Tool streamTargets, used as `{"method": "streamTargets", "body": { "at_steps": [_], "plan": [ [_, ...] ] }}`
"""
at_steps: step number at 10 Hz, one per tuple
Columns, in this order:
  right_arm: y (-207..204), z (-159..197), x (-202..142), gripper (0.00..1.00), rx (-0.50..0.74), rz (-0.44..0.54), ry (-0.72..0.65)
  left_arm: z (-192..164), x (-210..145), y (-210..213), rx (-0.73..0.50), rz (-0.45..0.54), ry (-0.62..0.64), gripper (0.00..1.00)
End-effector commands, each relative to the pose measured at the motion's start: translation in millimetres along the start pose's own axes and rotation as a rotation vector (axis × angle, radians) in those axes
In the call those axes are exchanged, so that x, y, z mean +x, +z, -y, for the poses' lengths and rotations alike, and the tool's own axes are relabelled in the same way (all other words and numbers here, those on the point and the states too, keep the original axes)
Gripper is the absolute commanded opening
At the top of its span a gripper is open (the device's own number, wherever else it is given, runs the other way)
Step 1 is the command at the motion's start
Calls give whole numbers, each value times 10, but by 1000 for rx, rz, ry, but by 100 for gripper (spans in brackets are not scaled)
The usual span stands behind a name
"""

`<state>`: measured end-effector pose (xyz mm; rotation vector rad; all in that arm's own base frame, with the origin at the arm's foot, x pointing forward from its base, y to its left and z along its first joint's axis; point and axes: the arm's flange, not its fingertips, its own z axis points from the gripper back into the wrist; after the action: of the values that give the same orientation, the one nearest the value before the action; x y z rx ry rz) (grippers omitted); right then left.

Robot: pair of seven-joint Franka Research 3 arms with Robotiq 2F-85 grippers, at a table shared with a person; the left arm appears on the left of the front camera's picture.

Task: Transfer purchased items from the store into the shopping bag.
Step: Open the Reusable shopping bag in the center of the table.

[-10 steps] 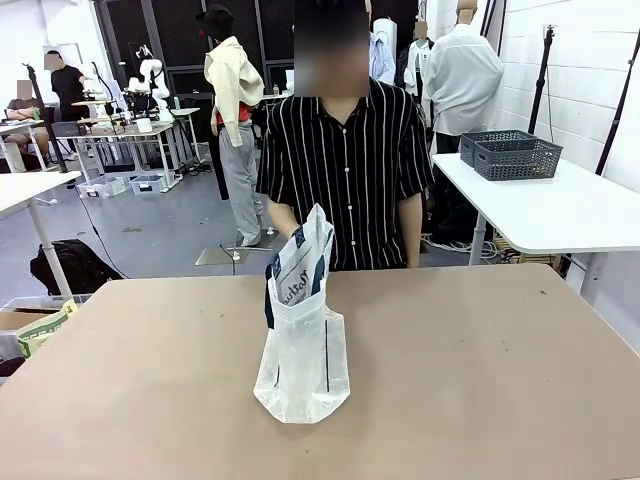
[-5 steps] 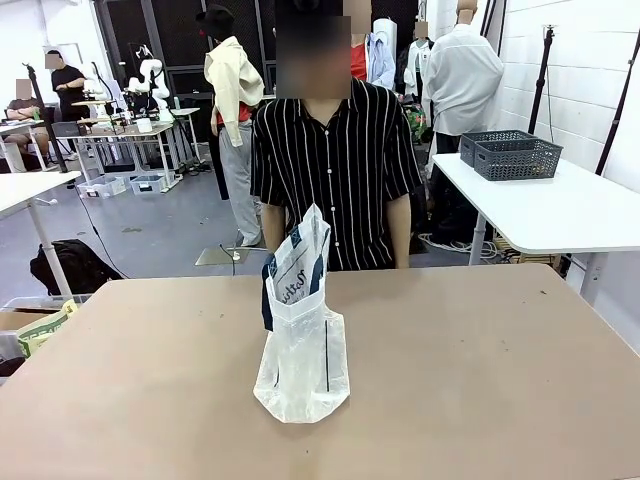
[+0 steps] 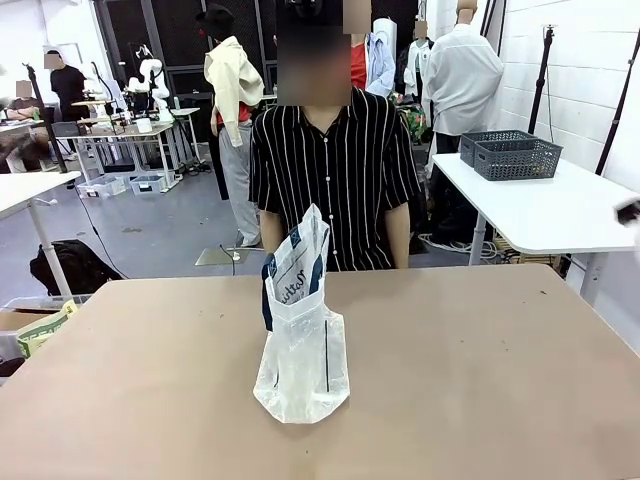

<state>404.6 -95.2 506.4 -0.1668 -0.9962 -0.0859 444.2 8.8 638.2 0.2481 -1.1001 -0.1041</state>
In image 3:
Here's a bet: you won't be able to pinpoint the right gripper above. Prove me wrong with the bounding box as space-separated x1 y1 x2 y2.
613 196 640 227

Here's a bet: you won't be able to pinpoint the grey perforated plastic basket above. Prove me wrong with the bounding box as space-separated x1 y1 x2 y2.
459 129 539 168
472 138 564 183

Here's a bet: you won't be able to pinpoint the translucent white shopping bag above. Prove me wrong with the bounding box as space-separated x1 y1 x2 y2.
252 202 350 426

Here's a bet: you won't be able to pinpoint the person's left forearm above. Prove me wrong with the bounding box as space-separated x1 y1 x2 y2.
388 202 413 271

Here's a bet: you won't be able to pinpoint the person's right forearm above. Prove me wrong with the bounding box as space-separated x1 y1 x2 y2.
259 208 288 274

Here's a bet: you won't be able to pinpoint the green printed paper bag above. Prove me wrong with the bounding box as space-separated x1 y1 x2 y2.
16 299 81 359

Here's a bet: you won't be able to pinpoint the white table with baskets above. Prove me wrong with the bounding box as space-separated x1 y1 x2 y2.
430 152 640 306

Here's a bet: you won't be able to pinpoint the black slanted stand pole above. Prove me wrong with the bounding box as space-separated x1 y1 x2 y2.
594 62 640 177

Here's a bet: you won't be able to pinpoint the mannequin with white shirt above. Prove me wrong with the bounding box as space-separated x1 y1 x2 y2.
422 0 505 157

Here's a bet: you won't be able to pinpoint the floral patterned cloth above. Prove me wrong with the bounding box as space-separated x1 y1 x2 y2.
398 98 430 145

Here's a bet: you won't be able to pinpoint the seated person striped black shirt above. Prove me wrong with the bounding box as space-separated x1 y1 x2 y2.
248 84 423 274

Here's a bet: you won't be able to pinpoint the person in red shirt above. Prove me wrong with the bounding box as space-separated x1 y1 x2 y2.
349 0 372 92

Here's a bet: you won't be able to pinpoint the mannequin with cream jacket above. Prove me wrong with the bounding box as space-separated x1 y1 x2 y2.
195 3 266 249

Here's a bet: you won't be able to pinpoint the clear plastic storage box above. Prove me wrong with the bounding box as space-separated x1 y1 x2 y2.
129 174 167 197
75 174 128 199

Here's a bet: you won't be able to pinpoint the black backpack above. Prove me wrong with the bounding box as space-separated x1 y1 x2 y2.
28 239 124 298

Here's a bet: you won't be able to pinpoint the standing person black t-shirt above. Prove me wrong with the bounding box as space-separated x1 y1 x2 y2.
43 49 92 162

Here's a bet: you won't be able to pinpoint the black tripod beside workbench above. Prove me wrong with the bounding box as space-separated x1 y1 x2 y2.
21 61 70 175

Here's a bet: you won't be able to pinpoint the white table single leg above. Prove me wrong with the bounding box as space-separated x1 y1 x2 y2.
0 170 83 301

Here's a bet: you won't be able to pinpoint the sitting person dark clothes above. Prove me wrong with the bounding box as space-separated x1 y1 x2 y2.
0 79 47 174

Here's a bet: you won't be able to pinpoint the black tripod with phone mount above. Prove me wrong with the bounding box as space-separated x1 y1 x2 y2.
526 23 559 136

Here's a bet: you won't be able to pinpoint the white cables under table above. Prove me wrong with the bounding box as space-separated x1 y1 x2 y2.
418 231 502 262

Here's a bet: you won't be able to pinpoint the metal mannequin base plate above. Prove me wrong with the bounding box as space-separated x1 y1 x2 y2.
194 245 265 268

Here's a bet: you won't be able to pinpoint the background workbench metal frame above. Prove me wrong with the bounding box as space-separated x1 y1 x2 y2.
51 118 182 192

